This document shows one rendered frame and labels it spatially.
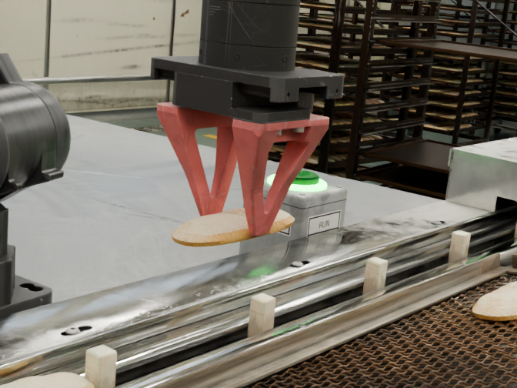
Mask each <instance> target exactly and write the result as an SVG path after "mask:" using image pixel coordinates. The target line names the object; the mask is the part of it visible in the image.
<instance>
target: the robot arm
mask: <svg viewBox="0 0 517 388"><path fill-rule="evenodd" d="M300 1H301V0H202V17H201V30H200V43H199V55H198V56H156V57H152V60H151V75H150V79H151V80H159V79H168V80H172V81H174V85H173V100H172V102H161V103H158V104H157V116H158V119H159V121H160V123H161V124H162V127H163V129H164V130H165V133H166V135H167V137H168V140H169V141H170V143H171V145H172V148H173V149H174V151H175V154H176V155H177V157H178V160H179V162H180V164H181V166H182V168H183V170H184V172H185V175H186V177H187V180H188V184H189V186H190V188H191V191H192V195H193V197H194V200H195V203H196V205H197V208H198V212H199V215H200V216H206V215H211V214H216V213H220V212H222V210H223V208H224V205H225V201H226V199H227V195H228V191H229V188H230V185H231V182H232V177H233V175H234V171H235V167H236V163H237V161H238V170H239V176H240V181H241V187H242V196H243V201H244V207H245V214H246V219H247V223H248V230H249V234H250V236H253V237H256V236H261V235H265V234H267V233H269V231H270V229H271V227H272V224H273V222H274V221H275V218H276V216H277V214H278V212H279V210H280V208H281V206H282V203H283V201H284V199H285V197H286V195H287V193H288V191H289V188H290V186H291V185H292V183H293V182H294V180H295V178H296V177H297V175H298V174H299V173H300V171H301V170H302V167H303V166H304V164H305V163H306V162H307V160H308V159H309V157H310V155H311V154H312V153H313V151H314V150H315V148H316V146H317V145H318V144H319V142H320V141H321V139H322V137H323V136H324V134H325V133H326V132H327V130H328V129H329V117H326V116H322V115H314V114H310V113H311V112H312V110H313V102H314V94H316V95H319V98H322V99H338V98H341V97H342V93H343V85H344V78H345V75H343V74H338V73H333V72H323V71H318V70H313V69H303V68H298V67H295V55H296V46H297V37H298V27H299V10H300ZM211 127H217V140H216V156H215V173H214V177H213V181H212V188H211V192H209V188H208V183H207V180H206V177H205V171H204V168H203V164H202V160H201V156H200V153H199V150H198V145H197V142H196V138H195V131H196V129H203V128H211ZM285 141H287V144H286V147H285V150H284V152H283V154H282V158H281V160H280V163H279V166H278V168H277V171H276V174H275V177H274V179H273V181H272V185H271V187H270V190H269V194H268V195H267V198H266V201H265V204H264V197H263V188H264V181H265V171H266V166H267V160H268V154H269V150H270V148H271V147H272V146H273V143H274V142H285ZM70 144H71V132H70V127H69V123H68V118H67V116H66V114H65V111H64V109H63V108H62V105H61V104H60V103H59V101H58V100H57V98H56V97H54V95H53V94H51V93H50V91H48V90H47V89H45V88H43V87H42V86H40V85H37V84H35V83H32V82H25V81H23V80H22V77H21V76H20V75H19V73H18V70H17V69H16V67H15V65H14V64H13V62H12V60H11V58H10V57H9V55H8V53H0V202H3V201H5V200H7V199H9V198H11V197H13V196H14V195H16V194H18V193H20V192H21V191H23V190H25V189H27V188H29V187H31V186H34V185H38V184H41V183H44V182H50V181H52V180H55V179H60V178H62V177H63V176H64V172H63V170H61V169H62V167H63V165H64V164H65V162H66V160H67V158H68V154H69V150H70ZM51 303H52V288H50V287H48V286H45V285H42V284H40V283H37V282H34V281H32V280H30V279H26V278H24V277H22V276H18V275H16V274H15V246H13V245H9V244H8V208H5V207H4V206H3V205H2V204H1V203H0V317H1V316H6V315H9V314H13V313H18V312H21V311H24V310H27V309H33V308H36V307H39V306H44V305H48V304H51Z"/></svg>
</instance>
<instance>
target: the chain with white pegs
mask: <svg viewBox="0 0 517 388"><path fill-rule="evenodd" d="M470 236H471V234H470V233H469V232H464V231H461V230H457V231H454V232H453V233H452V240H451V246H450V250H449V261H448V262H447V263H450V262H452V261H455V260H457V259H461V258H463V257H465V256H469V255H471V254H473V253H477V252H479V251H482V250H484V249H488V248H490V247H492V246H490V247H486V248H484V249H480V250H479V251H477V252H473V253H470V254H468V251H469V241H470ZM509 240H511V239H508V240H506V241H509ZM506 241H503V242H506ZM503 242H500V243H503ZM500 243H497V244H495V245H493V246H496V245H498V244H500ZM444 264H446V263H443V264H441V265H438V266H442V265H444ZM387 265H388V261H387V260H384V259H380V258H377V257H373V258H371V259H367V261H366V268H365V279H364V285H363V291H362V294H359V296H361V295H364V294H366V293H370V292H371V291H374V290H377V289H380V288H382V287H385V286H388V285H391V284H392V283H389V284H387V285H385V278H386V272H387ZM438 266H435V267H432V268H430V269H434V268H436V267H438ZM430 269H427V270H424V272H425V271H428V270H430ZM420 273H423V272H420ZM420 273H416V274H414V275H411V276H415V275H418V274H420ZM411 276H409V277H411ZM409 277H405V278H403V279H400V280H397V281H395V282H393V283H397V282H398V281H401V280H404V279H407V278H409ZM275 303H276V298H275V297H272V296H269V295H266V294H264V293H261V294H258V295H256V296H253V297H252V298H251V303H250V312H249V320H248V335H247V336H246V337H243V338H241V339H237V340H235V341H232V342H230V344H232V343H235V342H238V341H239V340H243V339H245V338H248V337H250V336H254V335H256V334H258V333H262V332H265V331H266V330H269V329H272V328H275V327H277V326H273V325H274V317H275ZM227 345H229V344H227V343H226V344H225V345H222V346H219V347H216V348H214V349H211V350H208V351H205V352H204V353H203V354H205V353H208V352H211V351H213V350H216V349H218V348H221V347H223V346H227ZM200 355H202V354H201V353H200V354H198V355H195V356H191V357H189V358H187V359H184V360H181V361H178V362H176V363H175V364H178V363H181V362H184V361H186V360H190V359H191V358H194V357H197V356H200ZM116 360H117V352H116V351H115V350H113V349H111V348H109V347H107V346H105V345H100V346H96V347H93V348H91V349H88V350H86V357H85V378H86V379H87V380H89V381H90V382H92V383H93V384H94V386H95V388H113V387H116V386H119V385H122V384H124V383H127V382H130V381H132V380H136V379H138V378H140V377H143V375H141V376H137V377H135V378H133V379H130V380H127V381H125V382H122V383H119V384H116V385H115V374H116ZM175 364H174V365H175ZM170 366H173V364H170V365H168V366H164V367H162V368H160V369H157V370H154V371H151V372H149V373H146V374H145V376H146V375H149V374H151V373H154V372H157V371H159V370H163V369H164V368H167V367H170Z"/></svg>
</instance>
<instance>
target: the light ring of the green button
mask: <svg viewBox="0 0 517 388"><path fill-rule="evenodd" d="M274 177H275V174H274V175H271V176H269V177H268V180H267V182H268V183H269V184H270V185H271V184H272V181H273V179H274ZM326 188H327V183H326V182H325V181H323V180H322V179H319V184H316V185H310V186H303V185H294V184H292V185H291V186H290V188H289V190H295V191H304V192H314V191H321V190H324V189H326Z"/></svg>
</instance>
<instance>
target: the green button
mask: <svg viewBox="0 0 517 388"><path fill-rule="evenodd" d="M292 184H294V185H303V186H310V185H316V184H319V176H318V175H317V174H316V173H314V172H310V171H307V170H301V171H300V173H299V174H298V175H297V177H296V178H295V180H294V182H293V183H292Z"/></svg>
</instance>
